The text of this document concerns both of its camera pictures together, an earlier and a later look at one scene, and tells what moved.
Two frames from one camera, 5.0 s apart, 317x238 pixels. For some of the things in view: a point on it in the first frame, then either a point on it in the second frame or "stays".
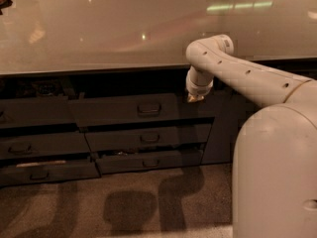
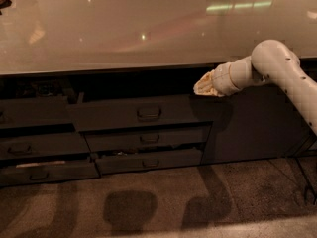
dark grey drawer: (44, 145) stays
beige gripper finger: (194, 97) -> (205, 85)
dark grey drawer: (31, 174) stays
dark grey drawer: (36, 111) stays
